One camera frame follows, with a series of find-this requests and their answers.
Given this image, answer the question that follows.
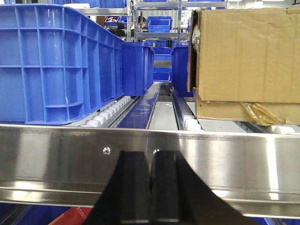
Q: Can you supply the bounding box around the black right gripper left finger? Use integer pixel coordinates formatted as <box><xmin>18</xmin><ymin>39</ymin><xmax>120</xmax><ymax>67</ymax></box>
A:
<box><xmin>84</xmin><ymin>151</ymin><xmax>150</xmax><ymax>225</ymax></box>

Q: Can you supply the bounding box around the red printed plastic bag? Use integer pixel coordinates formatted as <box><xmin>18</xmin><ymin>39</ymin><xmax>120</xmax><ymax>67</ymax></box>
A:
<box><xmin>50</xmin><ymin>207</ymin><xmax>92</xmax><ymax>225</ymax></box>

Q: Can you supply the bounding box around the large blue crate upper shelf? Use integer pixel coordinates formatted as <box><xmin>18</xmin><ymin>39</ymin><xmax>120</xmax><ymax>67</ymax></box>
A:
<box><xmin>0</xmin><ymin>3</ymin><xmax>125</xmax><ymax>125</ymax></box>

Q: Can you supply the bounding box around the white roller track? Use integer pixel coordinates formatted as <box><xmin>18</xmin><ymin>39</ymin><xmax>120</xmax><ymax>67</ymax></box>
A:
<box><xmin>78</xmin><ymin>96</ymin><xmax>136</xmax><ymax>128</ymax></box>
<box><xmin>171</xmin><ymin>90</ymin><xmax>203</xmax><ymax>131</ymax></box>

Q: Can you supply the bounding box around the blue divider rail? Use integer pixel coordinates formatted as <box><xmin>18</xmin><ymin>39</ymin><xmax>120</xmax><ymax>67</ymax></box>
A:
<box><xmin>117</xmin><ymin>82</ymin><xmax>161</xmax><ymax>129</ymax></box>

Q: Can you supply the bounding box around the blue crate behind right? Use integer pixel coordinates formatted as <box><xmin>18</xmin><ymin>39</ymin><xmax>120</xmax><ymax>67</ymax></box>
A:
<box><xmin>171</xmin><ymin>43</ymin><xmax>194</xmax><ymax>97</ymax></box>

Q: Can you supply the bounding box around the white roller track right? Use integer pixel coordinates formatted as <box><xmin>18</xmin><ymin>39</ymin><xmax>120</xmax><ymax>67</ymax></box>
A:
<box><xmin>171</xmin><ymin>90</ymin><xmax>203</xmax><ymax>131</ymax></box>

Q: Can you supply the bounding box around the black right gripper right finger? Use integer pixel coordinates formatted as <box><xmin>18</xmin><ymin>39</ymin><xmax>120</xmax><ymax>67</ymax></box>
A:
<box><xmin>151</xmin><ymin>151</ymin><xmax>257</xmax><ymax>225</ymax></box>

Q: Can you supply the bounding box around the stainless steel shelf rail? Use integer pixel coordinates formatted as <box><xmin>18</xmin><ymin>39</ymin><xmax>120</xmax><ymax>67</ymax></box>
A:
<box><xmin>0</xmin><ymin>124</ymin><xmax>300</xmax><ymax>218</ymax></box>

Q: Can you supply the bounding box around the blue crate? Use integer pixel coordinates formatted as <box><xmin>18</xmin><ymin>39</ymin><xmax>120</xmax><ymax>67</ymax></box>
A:
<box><xmin>122</xmin><ymin>42</ymin><xmax>154</xmax><ymax>96</ymax></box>
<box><xmin>171</xmin><ymin>43</ymin><xmax>194</xmax><ymax>97</ymax></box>

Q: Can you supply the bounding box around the white roller track left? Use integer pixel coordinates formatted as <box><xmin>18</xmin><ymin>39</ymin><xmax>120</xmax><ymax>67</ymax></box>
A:
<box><xmin>78</xmin><ymin>96</ymin><xmax>136</xmax><ymax>128</ymax></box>

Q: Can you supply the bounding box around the blue crate behind left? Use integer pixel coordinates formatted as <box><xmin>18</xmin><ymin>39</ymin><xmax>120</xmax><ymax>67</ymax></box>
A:
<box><xmin>122</xmin><ymin>42</ymin><xmax>154</xmax><ymax>96</ymax></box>

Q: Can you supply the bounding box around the brown cardboard box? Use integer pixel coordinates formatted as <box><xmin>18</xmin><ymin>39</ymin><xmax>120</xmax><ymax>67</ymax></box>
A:
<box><xmin>187</xmin><ymin>7</ymin><xmax>300</xmax><ymax>125</ymax></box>

